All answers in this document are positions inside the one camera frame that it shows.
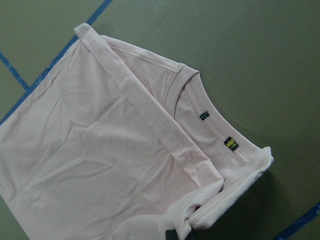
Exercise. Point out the pink Snoopy t-shirt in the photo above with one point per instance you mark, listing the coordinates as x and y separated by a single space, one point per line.
119 143

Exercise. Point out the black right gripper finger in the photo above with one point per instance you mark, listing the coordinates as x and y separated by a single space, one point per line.
171 235

